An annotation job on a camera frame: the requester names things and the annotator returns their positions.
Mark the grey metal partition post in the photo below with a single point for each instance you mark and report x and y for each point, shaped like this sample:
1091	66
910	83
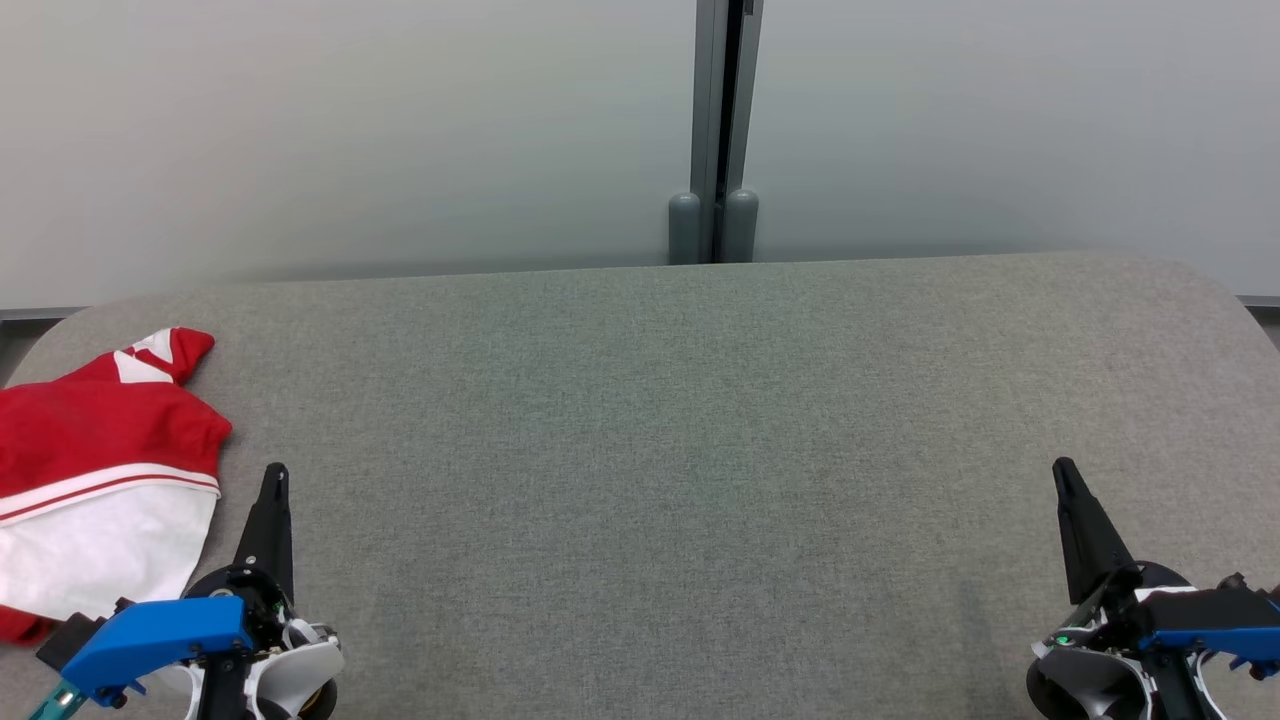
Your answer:
708	120

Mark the wrist camera blue mount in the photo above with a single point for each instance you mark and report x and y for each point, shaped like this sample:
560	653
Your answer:
1220	640
160	635

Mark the red white basketball jersey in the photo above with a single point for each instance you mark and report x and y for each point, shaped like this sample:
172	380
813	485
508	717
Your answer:
100	560

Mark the grey partition bottom rail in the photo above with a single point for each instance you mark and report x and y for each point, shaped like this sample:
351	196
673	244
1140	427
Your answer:
1260	301
40	313

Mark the right wrist camera blue mount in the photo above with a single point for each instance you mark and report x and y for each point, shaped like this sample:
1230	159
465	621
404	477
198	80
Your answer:
1220	640

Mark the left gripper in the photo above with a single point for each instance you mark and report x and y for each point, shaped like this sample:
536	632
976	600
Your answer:
285	660

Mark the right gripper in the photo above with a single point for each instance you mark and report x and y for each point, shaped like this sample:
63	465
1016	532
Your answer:
1100	670

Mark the left wrist camera blue mount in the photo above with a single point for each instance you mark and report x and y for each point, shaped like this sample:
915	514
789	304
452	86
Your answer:
160	635

